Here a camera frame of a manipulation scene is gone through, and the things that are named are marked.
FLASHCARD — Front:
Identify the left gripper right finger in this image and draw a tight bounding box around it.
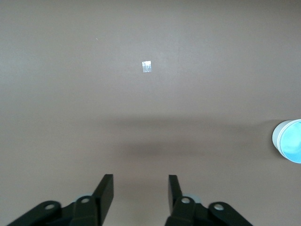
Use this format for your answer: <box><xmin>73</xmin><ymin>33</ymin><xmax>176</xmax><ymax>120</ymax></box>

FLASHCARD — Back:
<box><xmin>164</xmin><ymin>174</ymin><xmax>254</xmax><ymax>226</ymax></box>

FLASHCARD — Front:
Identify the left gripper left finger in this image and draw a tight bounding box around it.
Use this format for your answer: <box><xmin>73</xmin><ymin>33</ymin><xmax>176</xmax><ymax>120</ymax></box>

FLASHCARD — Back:
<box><xmin>7</xmin><ymin>173</ymin><xmax>115</xmax><ymax>226</ymax></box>

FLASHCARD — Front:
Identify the blue bowl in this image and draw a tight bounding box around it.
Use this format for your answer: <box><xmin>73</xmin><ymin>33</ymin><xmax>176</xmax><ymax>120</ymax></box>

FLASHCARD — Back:
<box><xmin>279</xmin><ymin>119</ymin><xmax>301</xmax><ymax>164</ymax></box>

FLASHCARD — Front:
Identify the white bowl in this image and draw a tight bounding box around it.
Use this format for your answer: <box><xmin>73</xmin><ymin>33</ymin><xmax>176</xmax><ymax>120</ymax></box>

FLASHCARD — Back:
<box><xmin>272</xmin><ymin>119</ymin><xmax>301</xmax><ymax>156</ymax></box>

